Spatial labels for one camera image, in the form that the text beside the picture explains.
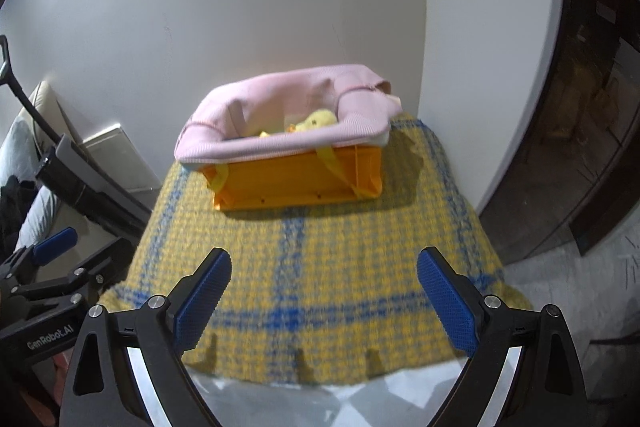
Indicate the yellow blue woven blanket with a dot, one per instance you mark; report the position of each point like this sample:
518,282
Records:
323,295

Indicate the dark wooden cabinet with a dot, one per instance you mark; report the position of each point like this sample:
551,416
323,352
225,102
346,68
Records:
575,175

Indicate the white bed sheet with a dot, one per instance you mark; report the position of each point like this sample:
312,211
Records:
410,397

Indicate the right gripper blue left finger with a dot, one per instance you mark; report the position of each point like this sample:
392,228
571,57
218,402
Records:
194,299

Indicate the orange plastic crate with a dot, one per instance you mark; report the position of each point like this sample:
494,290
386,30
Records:
328,175

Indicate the grey cushion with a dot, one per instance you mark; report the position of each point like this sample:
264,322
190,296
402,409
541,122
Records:
28,208

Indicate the white wall radiator panel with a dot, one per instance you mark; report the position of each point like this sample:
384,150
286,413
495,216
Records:
114,152

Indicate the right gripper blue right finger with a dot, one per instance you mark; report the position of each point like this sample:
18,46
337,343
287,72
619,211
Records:
453,297

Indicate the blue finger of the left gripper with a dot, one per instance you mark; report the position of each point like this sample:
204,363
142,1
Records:
54,246
88,278

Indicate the large yellow plush duck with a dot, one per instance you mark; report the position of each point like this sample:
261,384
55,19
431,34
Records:
321,118

